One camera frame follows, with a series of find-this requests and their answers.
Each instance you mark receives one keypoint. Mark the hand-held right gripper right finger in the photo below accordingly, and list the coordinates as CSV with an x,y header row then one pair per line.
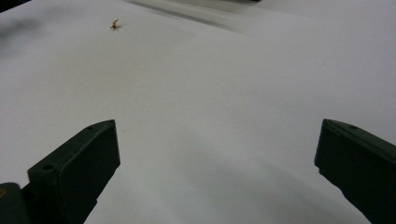
x,y
361,168

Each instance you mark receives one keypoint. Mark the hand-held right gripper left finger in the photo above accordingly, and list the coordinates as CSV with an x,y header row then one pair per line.
x,y
77,168

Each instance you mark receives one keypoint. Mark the small gold earring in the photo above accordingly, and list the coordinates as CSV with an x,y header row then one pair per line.
x,y
114,24

